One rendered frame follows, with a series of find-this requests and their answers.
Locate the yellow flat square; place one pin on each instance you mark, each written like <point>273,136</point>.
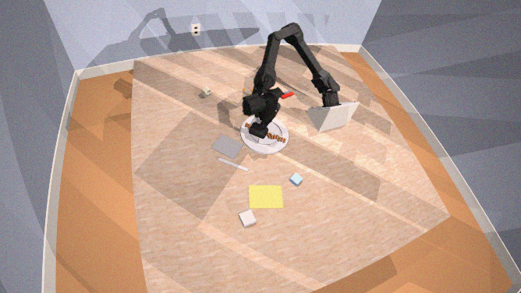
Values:
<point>265,196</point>

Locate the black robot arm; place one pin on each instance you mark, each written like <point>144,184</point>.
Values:
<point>264,98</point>

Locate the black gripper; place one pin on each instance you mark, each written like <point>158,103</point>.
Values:
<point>266,116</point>

